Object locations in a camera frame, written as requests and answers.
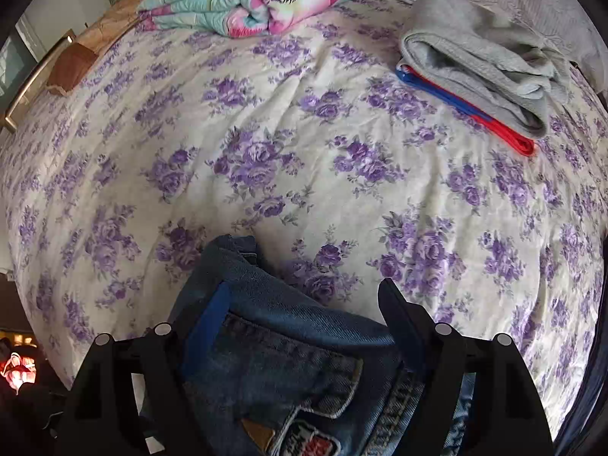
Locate blue denim jeans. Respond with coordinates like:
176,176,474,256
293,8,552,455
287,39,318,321
137,233,478,456

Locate dark navy knit garment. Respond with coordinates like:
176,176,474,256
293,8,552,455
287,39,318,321
554,336,607,456

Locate purple floral bedspread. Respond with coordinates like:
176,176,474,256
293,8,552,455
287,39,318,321
1,0,607,432

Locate white framed window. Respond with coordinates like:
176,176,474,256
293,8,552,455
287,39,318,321
0,14,45,111

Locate red blue folded garment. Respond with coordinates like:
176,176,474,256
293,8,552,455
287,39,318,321
396,65,535,157

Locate grey folded garment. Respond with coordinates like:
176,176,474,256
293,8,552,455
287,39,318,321
400,0,570,140

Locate brown wooden bed frame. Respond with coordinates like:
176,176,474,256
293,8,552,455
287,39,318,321
1,0,142,133

